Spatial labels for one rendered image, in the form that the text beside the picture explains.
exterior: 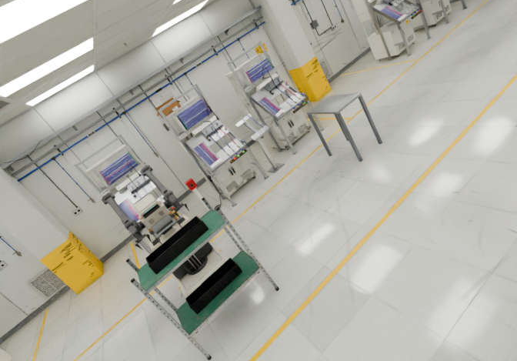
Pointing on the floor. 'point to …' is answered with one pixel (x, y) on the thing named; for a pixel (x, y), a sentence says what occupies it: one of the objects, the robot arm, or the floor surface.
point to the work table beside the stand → (328, 106)
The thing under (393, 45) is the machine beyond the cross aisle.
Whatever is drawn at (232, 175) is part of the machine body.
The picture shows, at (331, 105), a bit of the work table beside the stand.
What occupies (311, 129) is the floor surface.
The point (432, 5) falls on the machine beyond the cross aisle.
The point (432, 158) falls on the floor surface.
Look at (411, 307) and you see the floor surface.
